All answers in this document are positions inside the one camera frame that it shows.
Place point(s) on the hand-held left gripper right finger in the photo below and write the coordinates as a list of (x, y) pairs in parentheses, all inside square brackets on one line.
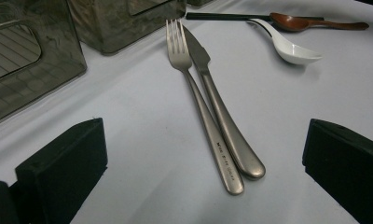
[(349, 168)]

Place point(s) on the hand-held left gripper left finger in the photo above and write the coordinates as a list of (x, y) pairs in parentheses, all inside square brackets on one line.
[(60, 174)]

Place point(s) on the smoky clear plastic bin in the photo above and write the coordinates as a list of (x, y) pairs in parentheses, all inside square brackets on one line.
[(198, 2), (35, 84), (113, 28)]

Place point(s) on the steel table knife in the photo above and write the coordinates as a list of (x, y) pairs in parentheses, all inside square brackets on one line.
[(228, 127)]

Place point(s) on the white ceramic spoon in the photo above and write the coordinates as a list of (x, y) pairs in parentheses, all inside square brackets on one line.
[(295, 51)]

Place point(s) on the steel fork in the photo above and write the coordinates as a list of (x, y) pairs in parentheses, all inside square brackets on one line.
[(203, 118)]

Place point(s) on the brown wooden spoon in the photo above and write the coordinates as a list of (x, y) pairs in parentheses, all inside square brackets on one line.
[(288, 22)]

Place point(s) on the black chopstick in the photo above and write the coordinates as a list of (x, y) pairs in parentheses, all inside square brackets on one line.
[(222, 15), (222, 18)]

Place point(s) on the white table cover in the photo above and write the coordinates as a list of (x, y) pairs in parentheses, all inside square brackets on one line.
[(138, 102)]

